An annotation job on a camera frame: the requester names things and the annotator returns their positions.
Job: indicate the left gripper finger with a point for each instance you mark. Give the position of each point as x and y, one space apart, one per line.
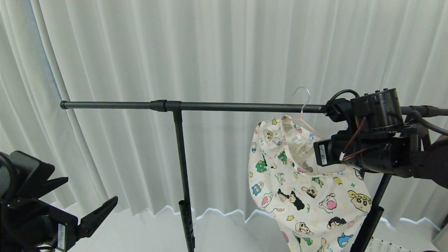
52 185
98 217

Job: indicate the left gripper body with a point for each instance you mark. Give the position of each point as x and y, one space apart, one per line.
35 224

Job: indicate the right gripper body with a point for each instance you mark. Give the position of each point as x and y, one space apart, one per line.
378 157

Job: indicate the cream printed garment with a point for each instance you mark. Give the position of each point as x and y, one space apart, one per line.
308 203

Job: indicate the pink clothes hanger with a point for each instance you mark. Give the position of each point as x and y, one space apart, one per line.
308 94

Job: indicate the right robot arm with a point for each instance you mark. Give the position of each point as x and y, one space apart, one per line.
378 108

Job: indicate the white laundry basket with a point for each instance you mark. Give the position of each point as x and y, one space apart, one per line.
385 245

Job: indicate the black clothes rack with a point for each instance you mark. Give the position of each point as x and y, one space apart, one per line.
227 106

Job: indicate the white curtain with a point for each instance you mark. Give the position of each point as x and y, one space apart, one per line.
175 45

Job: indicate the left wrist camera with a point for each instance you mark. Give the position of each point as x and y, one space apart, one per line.
31 168

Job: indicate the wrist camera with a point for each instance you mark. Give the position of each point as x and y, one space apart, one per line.
339 112
31 168

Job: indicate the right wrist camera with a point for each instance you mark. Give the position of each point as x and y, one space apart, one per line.
339 112

